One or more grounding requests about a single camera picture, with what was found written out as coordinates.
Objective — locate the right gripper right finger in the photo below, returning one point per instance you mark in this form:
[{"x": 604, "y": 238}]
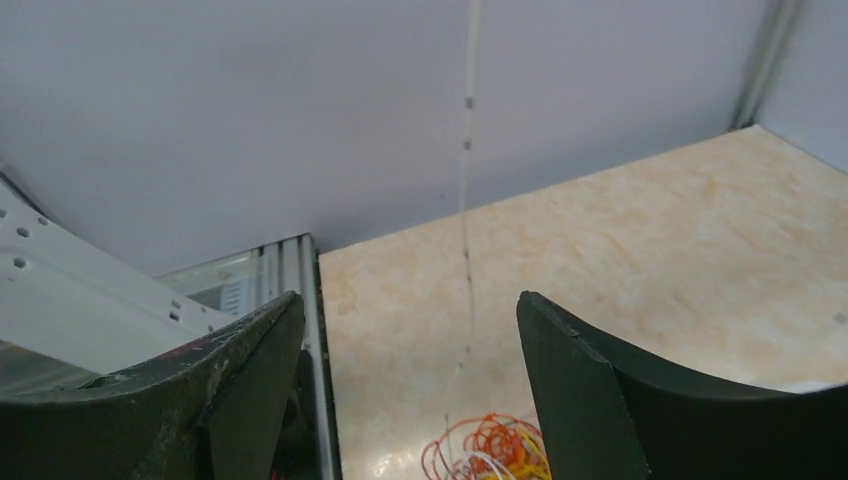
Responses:
[{"x": 608, "y": 409}]

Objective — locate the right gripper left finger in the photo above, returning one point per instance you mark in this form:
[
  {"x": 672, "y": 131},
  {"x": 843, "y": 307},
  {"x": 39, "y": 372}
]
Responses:
[{"x": 214, "y": 408}]

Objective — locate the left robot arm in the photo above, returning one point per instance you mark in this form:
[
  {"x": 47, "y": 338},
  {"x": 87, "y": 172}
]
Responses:
[{"x": 63, "y": 298}]

